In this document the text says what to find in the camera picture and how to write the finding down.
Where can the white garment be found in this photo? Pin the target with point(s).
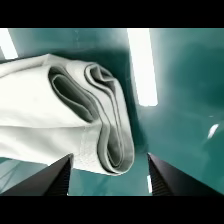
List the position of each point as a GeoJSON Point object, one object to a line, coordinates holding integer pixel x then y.
{"type": "Point", "coordinates": [50, 113]}

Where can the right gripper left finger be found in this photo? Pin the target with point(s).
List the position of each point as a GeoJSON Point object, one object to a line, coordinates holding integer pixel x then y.
{"type": "Point", "coordinates": [50, 180]}

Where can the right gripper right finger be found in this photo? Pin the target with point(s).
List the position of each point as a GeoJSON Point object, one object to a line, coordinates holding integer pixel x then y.
{"type": "Point", "coordinates": [170, 181]}

